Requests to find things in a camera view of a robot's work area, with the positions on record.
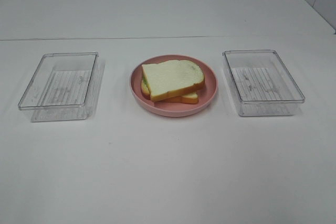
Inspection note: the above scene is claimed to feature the bread slice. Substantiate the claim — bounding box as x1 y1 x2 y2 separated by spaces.
142 60 205 102
141 79 198 104

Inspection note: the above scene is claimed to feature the pink round plate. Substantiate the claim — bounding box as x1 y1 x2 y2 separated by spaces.
129 55 218 117

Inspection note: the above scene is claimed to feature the clear left plastic container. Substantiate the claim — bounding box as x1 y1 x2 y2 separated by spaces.
18 52 104 122

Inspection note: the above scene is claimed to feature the clear plastic container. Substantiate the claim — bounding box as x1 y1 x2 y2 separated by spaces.
18 52 104 122
223 50 306 116

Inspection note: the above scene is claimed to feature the clear right plastic container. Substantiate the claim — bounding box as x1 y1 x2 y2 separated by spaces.
223 50 306 116

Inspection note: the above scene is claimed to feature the green lettuce leaf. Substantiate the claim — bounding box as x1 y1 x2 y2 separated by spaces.
142 75 147 85

